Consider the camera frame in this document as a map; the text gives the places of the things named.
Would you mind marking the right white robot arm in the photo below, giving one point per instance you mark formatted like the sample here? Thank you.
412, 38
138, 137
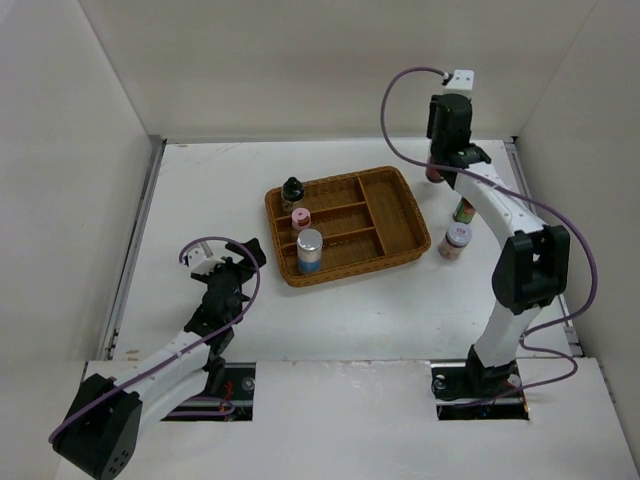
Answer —
532, 268

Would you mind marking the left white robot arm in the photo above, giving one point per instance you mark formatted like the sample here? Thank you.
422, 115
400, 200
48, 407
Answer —
100, 431

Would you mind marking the yellow-cap red sauce bottle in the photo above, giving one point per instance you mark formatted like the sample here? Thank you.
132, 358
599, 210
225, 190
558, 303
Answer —
464, 212

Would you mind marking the black-cap spice bottle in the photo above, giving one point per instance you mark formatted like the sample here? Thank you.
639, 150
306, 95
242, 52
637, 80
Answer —
292, 193

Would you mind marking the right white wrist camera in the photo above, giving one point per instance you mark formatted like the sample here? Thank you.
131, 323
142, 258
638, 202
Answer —
460, 82

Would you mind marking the pink-cap spice bottle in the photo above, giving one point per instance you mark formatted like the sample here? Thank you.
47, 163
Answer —
300, 221

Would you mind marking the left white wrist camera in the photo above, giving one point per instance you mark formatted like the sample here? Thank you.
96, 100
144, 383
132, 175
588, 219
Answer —
200, 261

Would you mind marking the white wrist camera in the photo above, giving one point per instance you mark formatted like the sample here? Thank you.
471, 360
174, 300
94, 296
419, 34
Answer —
200, 261
460, 82

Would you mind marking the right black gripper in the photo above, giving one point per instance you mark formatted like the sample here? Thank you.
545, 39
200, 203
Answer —
432, 114

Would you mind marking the white-lid brown spice jar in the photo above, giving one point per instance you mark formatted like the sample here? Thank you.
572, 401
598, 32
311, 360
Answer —
456, 239

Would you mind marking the silver-lid blue-label jar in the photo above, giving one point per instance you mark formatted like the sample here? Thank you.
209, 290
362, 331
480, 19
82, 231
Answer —
309, 246

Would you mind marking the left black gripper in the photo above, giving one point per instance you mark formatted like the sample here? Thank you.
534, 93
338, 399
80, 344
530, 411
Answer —
246, 267

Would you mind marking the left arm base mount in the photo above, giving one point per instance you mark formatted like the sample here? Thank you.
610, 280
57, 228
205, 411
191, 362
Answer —
227, 397

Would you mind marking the tall clear black-cap bottle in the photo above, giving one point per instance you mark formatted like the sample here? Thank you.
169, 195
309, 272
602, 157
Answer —
432, 173

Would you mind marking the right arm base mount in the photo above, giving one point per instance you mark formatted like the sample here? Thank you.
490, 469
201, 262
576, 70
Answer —
468, 392

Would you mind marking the brown wicker divided basket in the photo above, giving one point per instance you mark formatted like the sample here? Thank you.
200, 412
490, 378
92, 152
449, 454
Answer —
369, 221

